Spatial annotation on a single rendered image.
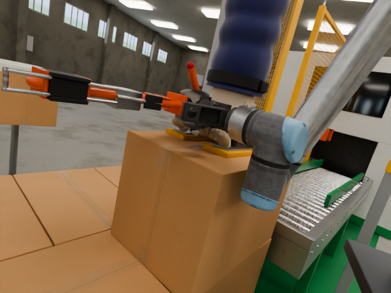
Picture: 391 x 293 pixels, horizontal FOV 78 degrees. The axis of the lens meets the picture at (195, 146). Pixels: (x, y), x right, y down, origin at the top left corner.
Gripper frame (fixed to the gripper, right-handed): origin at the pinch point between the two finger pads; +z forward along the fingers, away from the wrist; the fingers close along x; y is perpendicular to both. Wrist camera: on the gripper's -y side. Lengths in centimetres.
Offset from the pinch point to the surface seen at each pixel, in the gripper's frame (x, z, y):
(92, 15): 197, 1067, 423
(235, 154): -11.4, -14.3, 15.6
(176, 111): -2.0, -1.6, -1.8
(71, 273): -53, 4, -23
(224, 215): -25.4, -23.5, 3.3
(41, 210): -54, 41, -21
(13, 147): -74, 172, -4
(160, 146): -13.1, -1.0, -4.2
